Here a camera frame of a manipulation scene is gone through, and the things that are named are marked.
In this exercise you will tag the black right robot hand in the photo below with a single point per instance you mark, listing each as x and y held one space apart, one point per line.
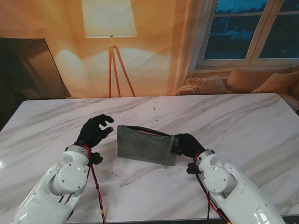
189 144

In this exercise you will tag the cream knitted cushion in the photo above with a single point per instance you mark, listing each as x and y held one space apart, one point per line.
205 85

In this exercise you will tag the orange knitted cushion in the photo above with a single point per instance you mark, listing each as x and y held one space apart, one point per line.
278 82

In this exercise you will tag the dark flat television screen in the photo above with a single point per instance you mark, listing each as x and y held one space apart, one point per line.
28 70

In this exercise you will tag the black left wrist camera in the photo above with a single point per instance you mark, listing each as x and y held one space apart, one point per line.
96 158

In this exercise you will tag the floor lamp with wooden legs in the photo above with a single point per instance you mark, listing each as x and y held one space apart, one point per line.
109 18

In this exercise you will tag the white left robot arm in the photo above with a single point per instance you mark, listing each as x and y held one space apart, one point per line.
51 186

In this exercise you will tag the white framed window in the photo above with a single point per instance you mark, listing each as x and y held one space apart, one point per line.
229 35

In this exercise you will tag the plain tan cushion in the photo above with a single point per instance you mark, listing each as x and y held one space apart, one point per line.
247 80

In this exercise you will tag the grey suede zip pouch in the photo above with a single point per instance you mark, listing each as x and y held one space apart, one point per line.
140 147

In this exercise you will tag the beige sofa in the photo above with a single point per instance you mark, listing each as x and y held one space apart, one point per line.
183 89

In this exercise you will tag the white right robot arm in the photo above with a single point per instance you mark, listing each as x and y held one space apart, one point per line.
233 186

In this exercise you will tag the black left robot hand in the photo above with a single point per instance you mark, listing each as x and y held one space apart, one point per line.
93 134

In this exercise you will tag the beige curtain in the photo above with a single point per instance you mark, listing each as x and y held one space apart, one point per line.
194 46

